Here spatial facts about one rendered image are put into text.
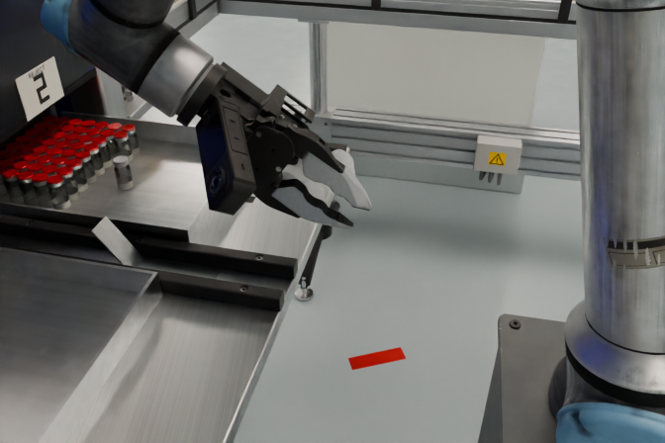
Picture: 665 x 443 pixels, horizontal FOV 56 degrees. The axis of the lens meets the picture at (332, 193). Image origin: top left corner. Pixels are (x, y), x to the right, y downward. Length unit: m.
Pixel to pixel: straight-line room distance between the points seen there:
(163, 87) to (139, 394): 0.29
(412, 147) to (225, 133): 1.29
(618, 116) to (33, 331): 0.60
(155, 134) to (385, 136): 0.92
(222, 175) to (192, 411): 0.23
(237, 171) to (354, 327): 1.40
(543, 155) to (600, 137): 1.43
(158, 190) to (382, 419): 1.00
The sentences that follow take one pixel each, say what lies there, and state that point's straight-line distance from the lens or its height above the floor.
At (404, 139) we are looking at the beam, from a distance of 1.82.
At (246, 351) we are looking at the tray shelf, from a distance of 0.67.
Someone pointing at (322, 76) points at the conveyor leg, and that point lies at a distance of 1.81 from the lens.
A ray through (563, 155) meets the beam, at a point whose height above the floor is 0.51.
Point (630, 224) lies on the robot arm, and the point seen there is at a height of 1.14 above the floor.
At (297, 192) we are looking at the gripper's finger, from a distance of 0.64.
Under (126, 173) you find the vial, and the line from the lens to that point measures 0.93.
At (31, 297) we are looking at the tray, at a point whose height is 0.88.
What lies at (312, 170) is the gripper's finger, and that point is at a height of 1.05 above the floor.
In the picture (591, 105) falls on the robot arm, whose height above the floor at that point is 1.21.
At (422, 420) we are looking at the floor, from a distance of 1.72.
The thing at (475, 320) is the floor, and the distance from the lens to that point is 1.98.
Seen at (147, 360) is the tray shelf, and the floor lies 0.88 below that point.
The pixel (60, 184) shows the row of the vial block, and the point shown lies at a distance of 0.91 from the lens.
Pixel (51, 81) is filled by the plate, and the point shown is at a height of 1.02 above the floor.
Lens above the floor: 1.37
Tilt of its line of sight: 34 degrees down
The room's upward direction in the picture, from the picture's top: straight up
